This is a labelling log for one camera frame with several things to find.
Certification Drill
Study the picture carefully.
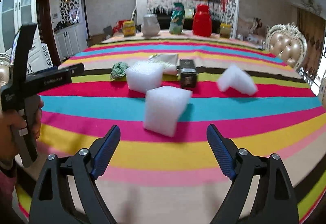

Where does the person left hand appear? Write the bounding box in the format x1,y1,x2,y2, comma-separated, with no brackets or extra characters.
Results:
0,99,44,166

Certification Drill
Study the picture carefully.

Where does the white tall cabinet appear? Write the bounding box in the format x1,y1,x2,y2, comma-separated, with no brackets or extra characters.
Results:
1,0,50,74

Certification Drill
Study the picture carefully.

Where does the green patterned cloth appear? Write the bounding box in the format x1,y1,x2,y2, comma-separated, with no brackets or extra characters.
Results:
110,62,129,79

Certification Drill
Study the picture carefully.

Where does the left lattice screen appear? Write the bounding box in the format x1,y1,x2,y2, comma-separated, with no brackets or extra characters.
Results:
58,0,81,25

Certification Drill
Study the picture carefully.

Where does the near tufted beige chair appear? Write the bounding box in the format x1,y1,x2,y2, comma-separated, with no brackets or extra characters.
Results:
318,78,326,109

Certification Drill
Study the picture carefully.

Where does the tufted beige chair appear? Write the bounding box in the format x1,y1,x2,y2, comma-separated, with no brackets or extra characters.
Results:
318,78,326,109
265,23,307,71

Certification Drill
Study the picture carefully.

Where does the white foam block right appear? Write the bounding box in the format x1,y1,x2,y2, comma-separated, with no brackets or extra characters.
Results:
217,64,258,96

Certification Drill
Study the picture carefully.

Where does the white foam block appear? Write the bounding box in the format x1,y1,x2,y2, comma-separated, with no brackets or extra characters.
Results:
126,61,164,93
217,64,258,96

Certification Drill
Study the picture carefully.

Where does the white foam block left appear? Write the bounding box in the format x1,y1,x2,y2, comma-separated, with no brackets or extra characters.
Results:
126,61,164,93

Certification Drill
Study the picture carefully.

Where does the white foam wedge front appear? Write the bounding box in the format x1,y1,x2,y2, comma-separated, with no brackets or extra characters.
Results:
143,86,192,137

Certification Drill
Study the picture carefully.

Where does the yellow lidded jar left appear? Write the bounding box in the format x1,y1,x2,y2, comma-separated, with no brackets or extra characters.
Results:
122,20,136,37

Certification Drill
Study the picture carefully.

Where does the yellow lidded jar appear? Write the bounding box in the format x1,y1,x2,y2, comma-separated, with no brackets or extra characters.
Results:
122,20,136,37
219,23,232,39

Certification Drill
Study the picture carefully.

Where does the black small carton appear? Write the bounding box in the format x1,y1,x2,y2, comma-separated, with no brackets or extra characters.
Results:
179,59,198,88

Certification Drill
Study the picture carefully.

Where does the striped colourful tablecloth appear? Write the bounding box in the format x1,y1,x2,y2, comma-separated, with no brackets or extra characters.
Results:
26,34,325,223

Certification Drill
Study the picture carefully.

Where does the white ceramic teapot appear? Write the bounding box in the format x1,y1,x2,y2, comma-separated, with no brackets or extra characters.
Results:
141,14,160,38

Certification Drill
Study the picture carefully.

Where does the far tufted beige chair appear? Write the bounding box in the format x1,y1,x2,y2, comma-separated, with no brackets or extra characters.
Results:
265,23,307,71

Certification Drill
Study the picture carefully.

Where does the silver foil packet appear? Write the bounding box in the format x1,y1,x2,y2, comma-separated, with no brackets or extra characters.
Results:
148,53,178,76

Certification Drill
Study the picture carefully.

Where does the yellow lidded jar right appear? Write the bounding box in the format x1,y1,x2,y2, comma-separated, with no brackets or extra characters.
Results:
219,23,232,39

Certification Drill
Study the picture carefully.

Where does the sideboard with lace cloth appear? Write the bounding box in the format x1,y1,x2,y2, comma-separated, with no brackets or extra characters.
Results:
146,0,221,33

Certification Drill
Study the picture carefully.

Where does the green floral bag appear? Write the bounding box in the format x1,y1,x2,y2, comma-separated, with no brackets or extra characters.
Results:
169,2,185,35

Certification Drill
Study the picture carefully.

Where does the red plastic jug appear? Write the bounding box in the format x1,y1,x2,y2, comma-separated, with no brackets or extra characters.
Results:
192,4,212,37

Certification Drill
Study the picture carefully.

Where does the chandelier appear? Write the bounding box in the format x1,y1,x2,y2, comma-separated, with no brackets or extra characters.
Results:
300,0,322,15

